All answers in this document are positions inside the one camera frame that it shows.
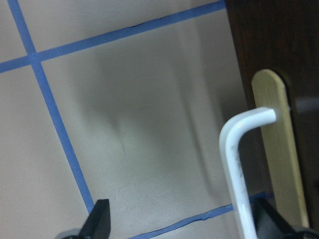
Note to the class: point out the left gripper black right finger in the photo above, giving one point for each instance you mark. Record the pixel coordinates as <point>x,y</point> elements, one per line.
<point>269,224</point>

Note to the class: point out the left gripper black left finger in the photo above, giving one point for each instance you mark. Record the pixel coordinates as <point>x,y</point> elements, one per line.
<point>98,223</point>

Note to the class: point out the white drawer handle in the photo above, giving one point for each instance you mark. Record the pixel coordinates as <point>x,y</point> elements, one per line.
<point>229,140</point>

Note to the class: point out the light wooden drawer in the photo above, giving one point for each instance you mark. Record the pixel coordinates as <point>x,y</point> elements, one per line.
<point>279,143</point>

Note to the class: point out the dark wooden drawer cabinet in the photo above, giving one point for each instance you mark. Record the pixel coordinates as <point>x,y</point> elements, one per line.
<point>283,35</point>

